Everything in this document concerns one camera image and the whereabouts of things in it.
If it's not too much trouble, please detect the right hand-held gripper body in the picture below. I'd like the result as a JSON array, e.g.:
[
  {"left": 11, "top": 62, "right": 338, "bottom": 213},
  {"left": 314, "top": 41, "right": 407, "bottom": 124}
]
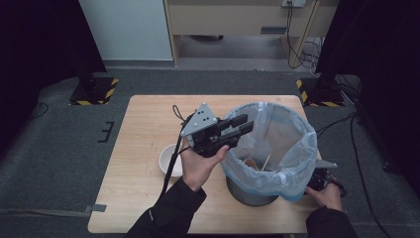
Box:
[{"left": 307, "top": 159, "right": 349, "bottom": 196}]

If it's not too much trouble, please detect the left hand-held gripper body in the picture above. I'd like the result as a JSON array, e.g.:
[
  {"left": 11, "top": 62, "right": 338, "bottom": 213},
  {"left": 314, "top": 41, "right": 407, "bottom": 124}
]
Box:
[{"left": 179, "top": 101, "right": 242, "bottom": 159}]

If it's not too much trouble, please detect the bin with blue bag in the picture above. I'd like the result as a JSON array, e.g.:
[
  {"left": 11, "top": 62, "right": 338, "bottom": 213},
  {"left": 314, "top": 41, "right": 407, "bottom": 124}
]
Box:
[{"left": 220, "top": 101, "right": 319, "bottom": 203}]

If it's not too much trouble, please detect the black mesh trash bin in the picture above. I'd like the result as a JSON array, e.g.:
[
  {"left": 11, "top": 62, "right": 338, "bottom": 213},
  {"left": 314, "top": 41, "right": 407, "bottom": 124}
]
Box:
[{"left": 225, "top": 175, "right": 280, "bottom": 208}]

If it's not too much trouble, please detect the person's right hand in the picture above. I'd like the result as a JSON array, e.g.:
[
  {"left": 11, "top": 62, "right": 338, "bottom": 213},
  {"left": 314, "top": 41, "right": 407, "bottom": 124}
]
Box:
[{"left": 303, "top": 182, "right": 345, "bottom": 213}]

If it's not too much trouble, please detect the person's left hand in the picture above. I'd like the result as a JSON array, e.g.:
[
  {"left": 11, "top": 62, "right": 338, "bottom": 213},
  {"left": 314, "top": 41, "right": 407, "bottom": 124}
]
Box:
[{"left": 179, "top": 136, "right": 231, "bottom": 193}]

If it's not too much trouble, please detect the brown paper cup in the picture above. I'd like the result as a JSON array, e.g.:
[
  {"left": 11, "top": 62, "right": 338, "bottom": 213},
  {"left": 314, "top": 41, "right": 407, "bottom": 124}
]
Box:
[{"left": 243, "top": 157, "right": 260, "bottom": 172}]

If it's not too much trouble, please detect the wooden stick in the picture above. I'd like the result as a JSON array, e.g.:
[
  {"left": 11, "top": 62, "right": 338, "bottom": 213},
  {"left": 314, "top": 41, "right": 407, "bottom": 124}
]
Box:
[{"left": 261, "top": 152, "right": 273, "bottom": 173}]

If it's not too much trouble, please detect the white paper cup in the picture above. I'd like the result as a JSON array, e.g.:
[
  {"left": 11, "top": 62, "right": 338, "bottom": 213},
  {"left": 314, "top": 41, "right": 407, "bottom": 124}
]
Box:
[{"left": 158, "top": 143, "right": 184, "bottom": 179}]

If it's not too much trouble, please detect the striped black stand base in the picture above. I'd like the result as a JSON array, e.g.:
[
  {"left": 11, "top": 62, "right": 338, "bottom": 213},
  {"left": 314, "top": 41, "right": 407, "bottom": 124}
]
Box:
[
  {"left": 68, "top": 75, "right": 120, "bottom": 107},
  {"left": 295, "top": 76, "right": 346, "bottom": 108}
]

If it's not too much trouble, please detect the wooden desk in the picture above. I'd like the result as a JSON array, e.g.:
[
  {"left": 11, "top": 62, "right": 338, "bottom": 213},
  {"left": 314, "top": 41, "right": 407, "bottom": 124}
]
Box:
[{"left": 163, "top": 0, "right": 341, "bottom": 67}]

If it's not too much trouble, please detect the black curtain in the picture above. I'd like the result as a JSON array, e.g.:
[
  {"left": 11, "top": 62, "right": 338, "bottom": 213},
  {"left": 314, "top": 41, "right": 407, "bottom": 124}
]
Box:
[
  {"left": 0, "top": 0, "right": 108, "bottom": 157},
  {"left": 315, "top": 0, "right": 420, "bottom": 199}
]

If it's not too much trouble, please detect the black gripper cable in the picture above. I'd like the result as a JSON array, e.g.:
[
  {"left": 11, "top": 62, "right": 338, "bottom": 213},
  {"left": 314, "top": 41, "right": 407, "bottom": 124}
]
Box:
[{"left": 159, "top": 104, "right": 192, "bottom": 200}]

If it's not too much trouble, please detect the bundle of black cables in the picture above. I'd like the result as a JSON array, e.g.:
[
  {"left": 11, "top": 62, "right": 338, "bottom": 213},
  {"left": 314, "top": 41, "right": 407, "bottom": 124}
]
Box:
[{"left": 284, "top": 0, "right": 324, "bottom": 71}]

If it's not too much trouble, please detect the grey wall socket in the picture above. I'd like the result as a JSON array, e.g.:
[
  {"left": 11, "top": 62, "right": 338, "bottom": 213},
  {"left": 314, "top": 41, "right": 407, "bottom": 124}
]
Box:
[{"left": 281, "top": 0, "right": 307, "bottom": 9}]

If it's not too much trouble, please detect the thin black floor cable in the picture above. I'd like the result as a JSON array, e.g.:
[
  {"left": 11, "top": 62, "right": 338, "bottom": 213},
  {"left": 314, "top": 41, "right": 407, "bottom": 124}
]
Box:
[{"left": 30, "top": 101, "right": 51, "bottom": 120}]

